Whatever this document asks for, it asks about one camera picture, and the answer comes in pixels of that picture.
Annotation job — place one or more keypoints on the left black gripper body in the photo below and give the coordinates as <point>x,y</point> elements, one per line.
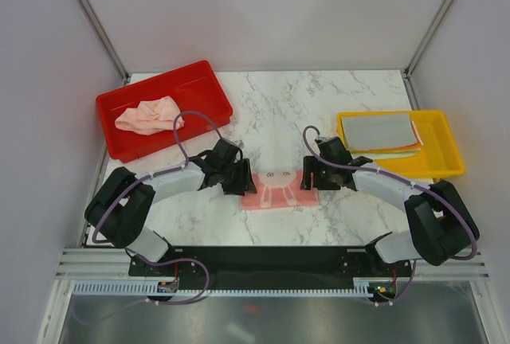
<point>225,170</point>

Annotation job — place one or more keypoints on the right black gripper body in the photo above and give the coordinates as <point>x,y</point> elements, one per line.
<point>326,181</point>

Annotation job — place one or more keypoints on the pink striped towel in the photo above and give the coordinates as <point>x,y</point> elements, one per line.
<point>279,190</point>

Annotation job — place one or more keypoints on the grey towel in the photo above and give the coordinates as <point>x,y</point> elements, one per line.
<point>355,128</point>

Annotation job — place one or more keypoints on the plain peach towel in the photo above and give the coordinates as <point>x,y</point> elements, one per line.
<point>151,117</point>

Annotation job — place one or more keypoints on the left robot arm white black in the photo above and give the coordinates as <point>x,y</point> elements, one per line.
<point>119,210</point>

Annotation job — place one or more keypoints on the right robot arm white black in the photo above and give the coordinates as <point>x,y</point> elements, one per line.
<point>440,227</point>

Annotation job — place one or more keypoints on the red plastic bin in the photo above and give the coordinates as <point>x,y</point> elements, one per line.
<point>193,87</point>

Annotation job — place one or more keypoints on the yellow plastic bin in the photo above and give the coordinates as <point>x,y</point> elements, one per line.
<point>439,156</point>

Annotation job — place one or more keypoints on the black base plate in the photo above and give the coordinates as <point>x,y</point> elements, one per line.
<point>289,267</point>

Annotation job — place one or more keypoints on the right aluminium frame post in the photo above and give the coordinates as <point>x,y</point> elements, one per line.
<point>435,24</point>

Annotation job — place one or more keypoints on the aluminium frame post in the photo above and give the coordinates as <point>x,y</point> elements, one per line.
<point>435,24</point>
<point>93,20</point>

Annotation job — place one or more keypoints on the white slotted cable duct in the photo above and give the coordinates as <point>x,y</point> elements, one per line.
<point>153,288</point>

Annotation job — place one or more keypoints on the left aluminium frame post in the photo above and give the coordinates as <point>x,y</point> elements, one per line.
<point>93,20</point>

